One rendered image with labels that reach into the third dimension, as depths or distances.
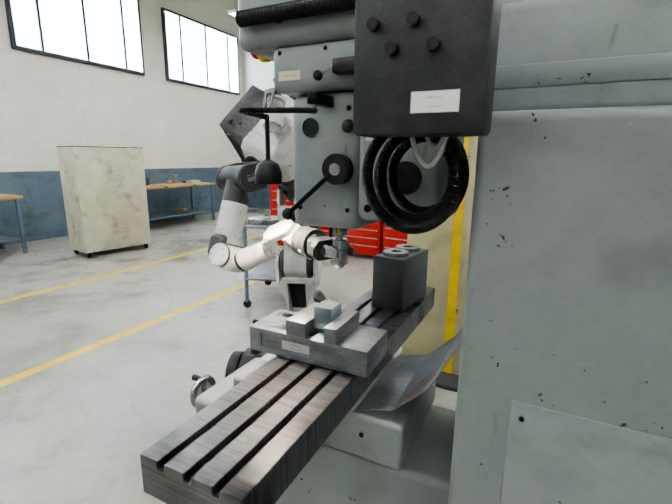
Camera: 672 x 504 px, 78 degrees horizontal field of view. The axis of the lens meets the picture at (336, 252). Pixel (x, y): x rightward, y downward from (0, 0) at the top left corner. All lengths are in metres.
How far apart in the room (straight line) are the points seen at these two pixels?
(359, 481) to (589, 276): 0.75
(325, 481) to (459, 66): 1.03
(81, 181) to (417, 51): 6.51
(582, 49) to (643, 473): 0.72
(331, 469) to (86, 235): 6.18
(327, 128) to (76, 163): 6.10
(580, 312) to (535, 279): 0.09
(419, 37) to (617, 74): 0.37
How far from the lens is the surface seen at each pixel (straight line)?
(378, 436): 1.08
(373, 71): 0.68
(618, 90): 0.89
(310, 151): 1.03
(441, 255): 2.84
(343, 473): 1.21
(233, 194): 1.45
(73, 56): 9.58
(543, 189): 0.76
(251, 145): 1.52
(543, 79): 0.89
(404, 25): 0.68
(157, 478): 0.89
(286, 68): 1.06
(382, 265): 1.46
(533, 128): 0.76
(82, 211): 6.99
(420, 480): 1.13
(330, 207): 1.01
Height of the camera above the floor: 1.48
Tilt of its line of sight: 13 degrees down
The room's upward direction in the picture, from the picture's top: 1 degrees clockwise
